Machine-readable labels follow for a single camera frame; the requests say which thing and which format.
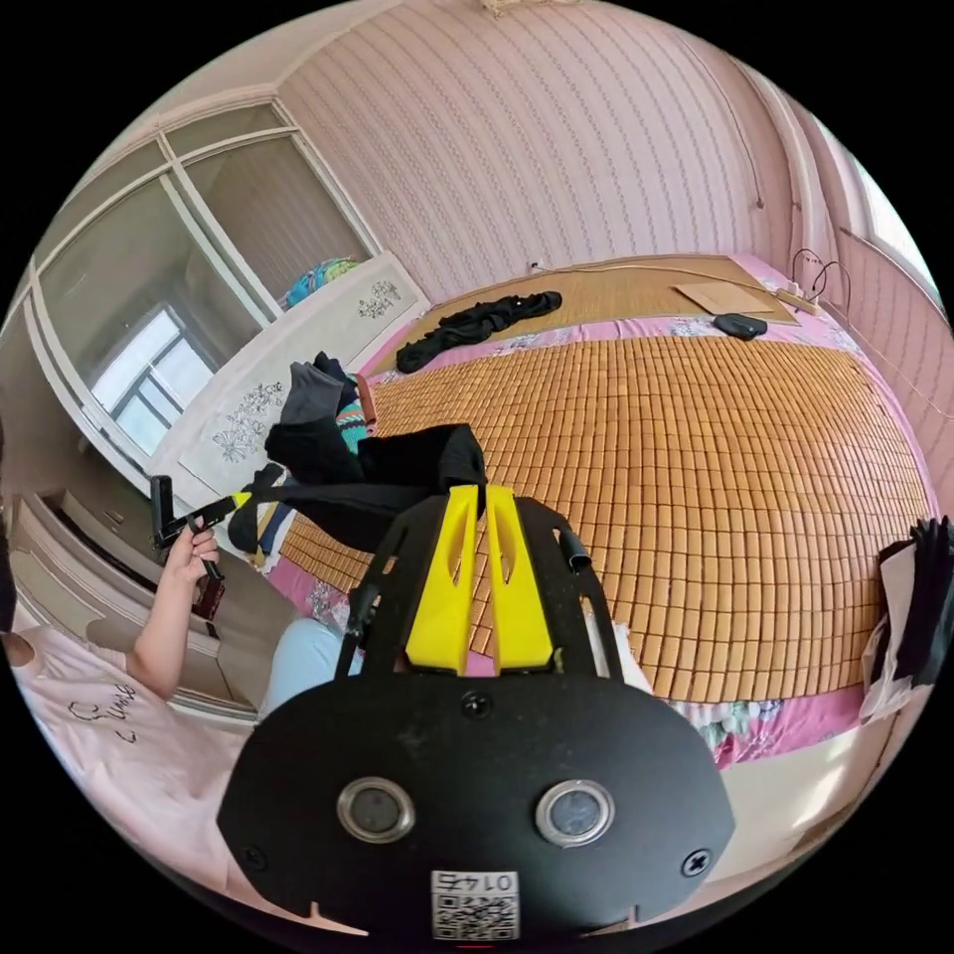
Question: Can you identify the white cupboard with flower print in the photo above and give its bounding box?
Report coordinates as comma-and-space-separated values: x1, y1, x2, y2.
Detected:
152, 249, 433, 502

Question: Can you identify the pile of clothes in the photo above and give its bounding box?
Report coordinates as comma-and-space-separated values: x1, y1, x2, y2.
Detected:
264, 351, 383, 486

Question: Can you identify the window with white frame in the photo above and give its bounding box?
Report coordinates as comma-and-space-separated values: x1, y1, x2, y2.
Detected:
0, 96, 383, 490

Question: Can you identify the white power strip with cables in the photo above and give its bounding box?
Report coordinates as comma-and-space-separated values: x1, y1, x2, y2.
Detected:
774, 247, 856, 318

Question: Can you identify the person's left forearm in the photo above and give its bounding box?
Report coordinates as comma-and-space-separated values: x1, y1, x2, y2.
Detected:
129, 585, 204, 704

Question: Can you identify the bed with woven mat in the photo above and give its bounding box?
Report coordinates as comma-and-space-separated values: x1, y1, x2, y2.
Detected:
264, 251, 942, 770

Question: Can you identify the flat brown carton board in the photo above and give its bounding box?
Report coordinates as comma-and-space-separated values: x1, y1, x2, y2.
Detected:
673, 280, 803, 328

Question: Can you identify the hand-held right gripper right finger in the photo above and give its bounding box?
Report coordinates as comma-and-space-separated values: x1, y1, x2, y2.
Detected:
485, 484, 558, 676

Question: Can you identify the person's body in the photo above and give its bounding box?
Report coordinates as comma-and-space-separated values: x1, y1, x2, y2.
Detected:
0, 424, 368, 919

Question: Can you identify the black short sleeve shirt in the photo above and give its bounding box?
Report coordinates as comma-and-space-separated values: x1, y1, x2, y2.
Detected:
227, 422, 490, 557

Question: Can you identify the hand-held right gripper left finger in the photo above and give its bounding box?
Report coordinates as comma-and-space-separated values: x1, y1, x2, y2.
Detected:
404, 483, 483, 673

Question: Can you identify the stack of black clothes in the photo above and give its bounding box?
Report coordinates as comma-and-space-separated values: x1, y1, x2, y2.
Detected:
858, 514, 954, 725

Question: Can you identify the person's left hand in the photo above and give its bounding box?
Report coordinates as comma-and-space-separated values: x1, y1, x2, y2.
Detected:
161, 521, 222, 599

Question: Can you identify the crumpled black garment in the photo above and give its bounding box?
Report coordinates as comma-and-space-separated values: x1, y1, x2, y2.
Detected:
396, 290, 564, 376

